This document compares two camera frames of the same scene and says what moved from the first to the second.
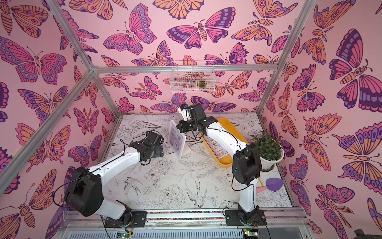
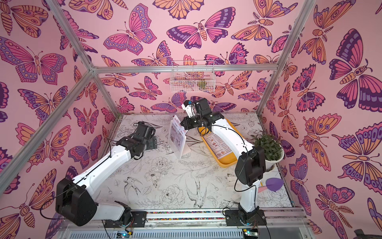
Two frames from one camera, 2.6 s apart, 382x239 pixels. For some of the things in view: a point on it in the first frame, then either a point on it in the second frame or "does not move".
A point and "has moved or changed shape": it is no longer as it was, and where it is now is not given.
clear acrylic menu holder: (176, 141) does not move
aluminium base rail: (282, 223) does not move
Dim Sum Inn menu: (219, 152) does not move
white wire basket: (192, 76) does not move
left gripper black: (160, 151) to (153, 143)
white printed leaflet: (176, 139) has moved or changed shape
